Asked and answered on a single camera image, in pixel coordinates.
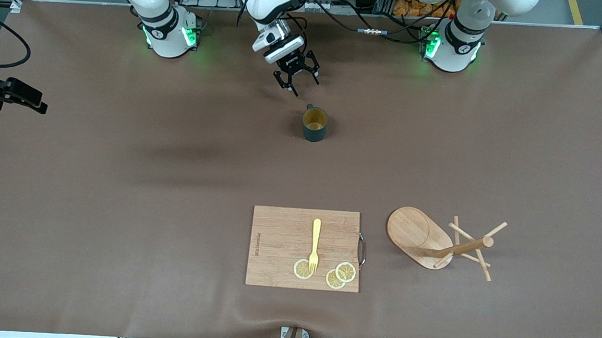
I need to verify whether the teal mug yellow inside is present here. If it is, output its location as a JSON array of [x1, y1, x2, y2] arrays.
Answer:
[[301, 103, 330, 143]]

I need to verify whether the wooden mug tree rack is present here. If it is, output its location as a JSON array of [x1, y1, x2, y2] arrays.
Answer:
[[383, 205, 509, 283]]

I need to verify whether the pile of orange snack bags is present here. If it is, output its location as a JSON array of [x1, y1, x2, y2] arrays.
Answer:
[[392, 0, 461, 20]]

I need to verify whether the yellow plastic fork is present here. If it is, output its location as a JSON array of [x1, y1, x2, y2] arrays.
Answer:
[[307, 218, 323, 274]]

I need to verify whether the lemon slice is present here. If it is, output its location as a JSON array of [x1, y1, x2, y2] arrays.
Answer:
[[324, 268, 347, 291], [293, 258, 316, 281], [334, 261, 357, 284]]

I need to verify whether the felt table cover mat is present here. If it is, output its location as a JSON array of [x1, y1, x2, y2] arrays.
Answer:
[[0, 0, 602, 338]]

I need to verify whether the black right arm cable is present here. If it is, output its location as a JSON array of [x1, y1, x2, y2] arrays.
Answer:
[[0, 7, 33, 72]]

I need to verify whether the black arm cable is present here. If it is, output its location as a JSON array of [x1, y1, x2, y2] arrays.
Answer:
[[275, 0, 450, 48], [0, 7, 33, 72]]

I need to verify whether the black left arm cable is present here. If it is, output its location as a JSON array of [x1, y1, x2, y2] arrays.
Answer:
[[275, 0, 450, 48]]

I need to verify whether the wooden cutting board metal handle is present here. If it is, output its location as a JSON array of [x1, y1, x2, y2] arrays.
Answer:
[[245, 204, 369, 294]]

